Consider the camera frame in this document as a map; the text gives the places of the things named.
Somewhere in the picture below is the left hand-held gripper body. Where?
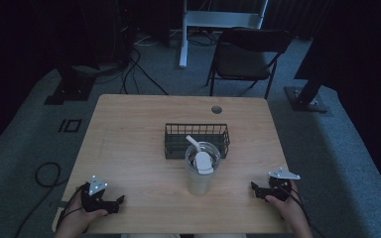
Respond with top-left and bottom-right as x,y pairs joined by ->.
80,175 -> 112,214

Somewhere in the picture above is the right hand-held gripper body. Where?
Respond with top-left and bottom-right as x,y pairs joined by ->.
260,167 -> 302,202

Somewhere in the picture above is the person's left hand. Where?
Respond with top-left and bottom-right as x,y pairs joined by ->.
55,197 -> 109,238

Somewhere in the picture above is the person's right hand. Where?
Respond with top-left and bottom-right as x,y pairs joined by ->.
264,183 -> 314,238

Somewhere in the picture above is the clear tumbler with white lid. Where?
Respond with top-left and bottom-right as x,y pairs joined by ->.
184,134 -> 222,197

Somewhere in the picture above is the black stand with metal foot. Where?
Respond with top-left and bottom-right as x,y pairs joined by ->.
284,31 -> 332,114

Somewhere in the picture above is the black stand base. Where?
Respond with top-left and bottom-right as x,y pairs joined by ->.
43,63 -> 97,106

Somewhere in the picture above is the black folding chair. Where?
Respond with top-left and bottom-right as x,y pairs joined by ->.
205,27 -> 293,101

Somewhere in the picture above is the right hand-held gripper cable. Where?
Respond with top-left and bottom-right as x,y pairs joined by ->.
276,183 -> 312,227

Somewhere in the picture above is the hand-held gripper cable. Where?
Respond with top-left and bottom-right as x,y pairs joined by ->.
276,183 -> 312,227
55,183 -> 88,233

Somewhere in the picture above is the left hand-held gripper cable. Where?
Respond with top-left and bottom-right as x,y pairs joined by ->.
55,183 -> 88,233

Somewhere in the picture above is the black floor cable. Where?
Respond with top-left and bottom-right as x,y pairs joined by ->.
13,161 -> 71,238

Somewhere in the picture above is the black wire basket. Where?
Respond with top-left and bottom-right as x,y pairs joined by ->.
164,122 -> 231,161

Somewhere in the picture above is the bundle of black floor cables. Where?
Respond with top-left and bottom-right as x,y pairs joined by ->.
93,31 -> 171,97

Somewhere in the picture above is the white desk frame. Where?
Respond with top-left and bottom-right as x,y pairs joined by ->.
178,0 -> 270,69

